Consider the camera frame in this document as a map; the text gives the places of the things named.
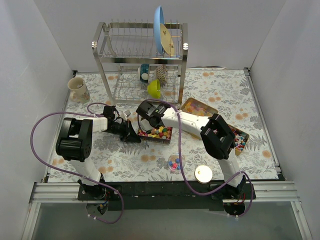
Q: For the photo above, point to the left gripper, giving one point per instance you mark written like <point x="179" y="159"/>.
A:
<point x="127" y="131"/>

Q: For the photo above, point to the dark tin with star candies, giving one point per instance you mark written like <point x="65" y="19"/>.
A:
<point x="162" y="134"/>

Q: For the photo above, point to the clear glass jar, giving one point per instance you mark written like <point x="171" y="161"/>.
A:
<point x="175" y="163"/>

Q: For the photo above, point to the gold tin with lollipops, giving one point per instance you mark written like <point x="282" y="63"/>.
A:
<point x="241" y="139"/>

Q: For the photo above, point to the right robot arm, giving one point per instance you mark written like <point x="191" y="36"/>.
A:
<point x="217" y="137"/>

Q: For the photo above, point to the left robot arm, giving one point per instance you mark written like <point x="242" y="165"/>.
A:
<point x="74" y="141"/>

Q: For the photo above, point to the floral table mat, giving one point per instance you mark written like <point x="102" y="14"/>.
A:
<point x="227" y="91"/>

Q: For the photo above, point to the lime green bowl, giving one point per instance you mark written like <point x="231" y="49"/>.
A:
<point x="154" y="89"/>

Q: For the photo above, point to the teal and white bowl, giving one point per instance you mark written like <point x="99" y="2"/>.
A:
<point x="143" y="72"/>

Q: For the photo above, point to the steel two-tier dish rack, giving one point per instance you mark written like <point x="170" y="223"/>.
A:
<point x="119" y="48"/>

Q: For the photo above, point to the floral ceramic mug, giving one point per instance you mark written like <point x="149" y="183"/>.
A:
<point x="79" y="92"/>

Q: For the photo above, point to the gold round lid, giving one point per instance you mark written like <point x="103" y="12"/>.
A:
<point x="203" y="174"/>

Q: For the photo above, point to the cream patterned plate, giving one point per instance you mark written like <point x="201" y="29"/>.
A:
<point x="166" y="40"/>

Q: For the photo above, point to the blue plate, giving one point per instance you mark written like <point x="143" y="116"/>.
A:
<point x="158" y="20"/>

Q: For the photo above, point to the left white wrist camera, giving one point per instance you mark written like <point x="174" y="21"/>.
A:
<point x="124" y="114"/>

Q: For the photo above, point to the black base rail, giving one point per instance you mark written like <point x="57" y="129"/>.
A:
<point x="161" y="195"/>

